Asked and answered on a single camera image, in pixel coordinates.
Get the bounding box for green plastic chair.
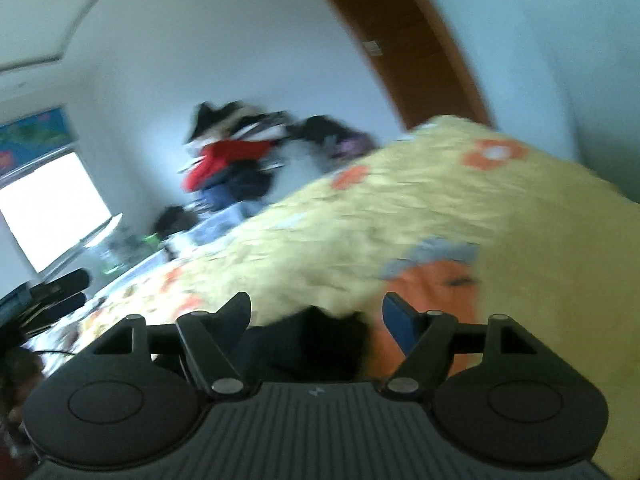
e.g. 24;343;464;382
97;232;162;277

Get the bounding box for blue plaid blanket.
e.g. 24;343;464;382
162;202;267;262

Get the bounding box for brown wooden door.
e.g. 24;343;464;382
300;0;494;132

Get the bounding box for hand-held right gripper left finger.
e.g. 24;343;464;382
92;291;253;402

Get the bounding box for black bag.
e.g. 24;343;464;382
152;205;202;242

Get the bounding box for window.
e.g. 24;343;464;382
0;150;124;277

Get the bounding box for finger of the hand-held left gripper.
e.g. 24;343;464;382
27;268;92;295
17;292;88;333

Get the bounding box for white wardrobe with flower stickers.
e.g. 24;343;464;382
415;0;640;197

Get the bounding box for black backpack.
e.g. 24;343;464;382
290;115;352;158

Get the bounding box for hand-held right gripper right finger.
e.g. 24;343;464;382
382;292;543;402

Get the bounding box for black pants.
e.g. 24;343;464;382
234;305;374;386

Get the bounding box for purple bag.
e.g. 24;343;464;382
334;132;377;159

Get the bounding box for floral window curtain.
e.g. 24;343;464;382
0;105;77;174

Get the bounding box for pile of clothes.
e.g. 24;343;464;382
180;101;301;212

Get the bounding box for yellow printed bed sheet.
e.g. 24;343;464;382
27;115;640;480

